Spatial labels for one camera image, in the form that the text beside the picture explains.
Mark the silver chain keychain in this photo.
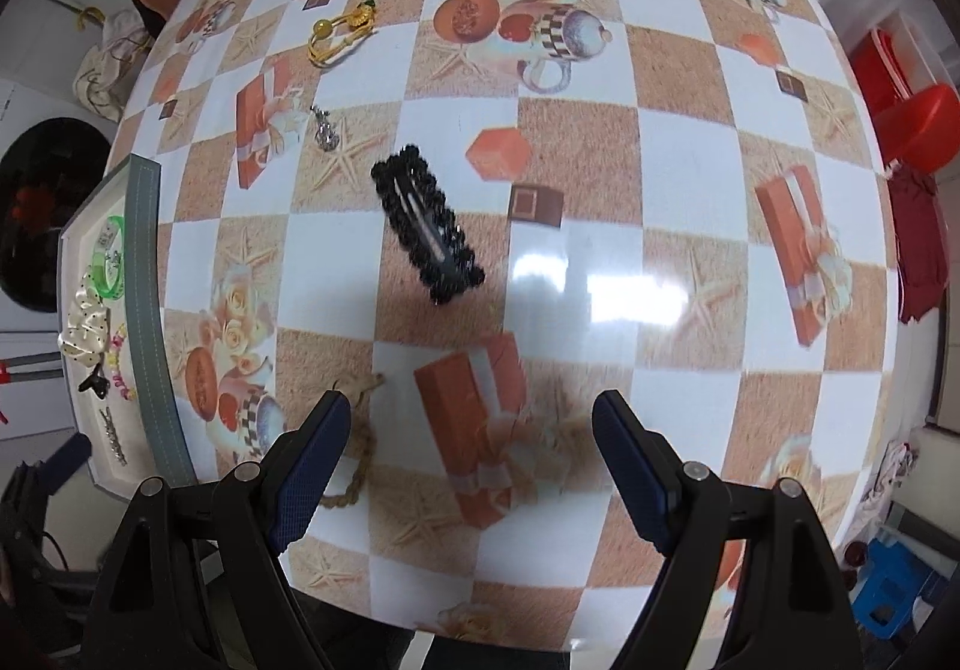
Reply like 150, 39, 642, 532
99, 406, 130, 468

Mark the blue plastic stool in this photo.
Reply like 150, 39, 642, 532
850, 538, 940, 642

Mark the green plastic bangle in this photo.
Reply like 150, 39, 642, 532
87, 211, 130, 301

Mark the brown braided rope bracelet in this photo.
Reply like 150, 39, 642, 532
318, 373, 388, 510

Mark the dark red garment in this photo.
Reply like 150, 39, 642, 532
887, 166, 951, 328

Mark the red plastic bucket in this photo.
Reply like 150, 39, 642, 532
850, 25, 916, 116

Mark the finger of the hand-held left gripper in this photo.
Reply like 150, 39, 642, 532
40, 431, 93, 492

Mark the cream polka-dot scrunchie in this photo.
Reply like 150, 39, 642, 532
58, 263, 115, 369

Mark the white plastic bag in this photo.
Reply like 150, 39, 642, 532
861, 440, 921, 515

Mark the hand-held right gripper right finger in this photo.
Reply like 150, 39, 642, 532
591, 389, 861, 670

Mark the cream cloth bag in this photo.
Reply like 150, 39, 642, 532
70, 6, 157, 125

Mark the yellow cord bead bracelet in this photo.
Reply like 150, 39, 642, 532
307, 0, 380, 70

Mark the grey octagonal tray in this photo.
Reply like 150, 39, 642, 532
58, 153, 197, 503

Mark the black round appliance door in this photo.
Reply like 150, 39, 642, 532
0, 118, 115, 316

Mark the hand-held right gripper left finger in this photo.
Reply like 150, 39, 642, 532
82, 389, 353, 670

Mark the silver charm pendant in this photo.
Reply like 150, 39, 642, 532
310, 105, 340, 153

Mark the red plastic stool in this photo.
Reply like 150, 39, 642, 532
872, 83, 960, 178

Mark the black snap hair clip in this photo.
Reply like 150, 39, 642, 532
370, 144, 488, 308

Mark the colourful bead bracelet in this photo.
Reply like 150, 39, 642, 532
103, 323, 137, 402

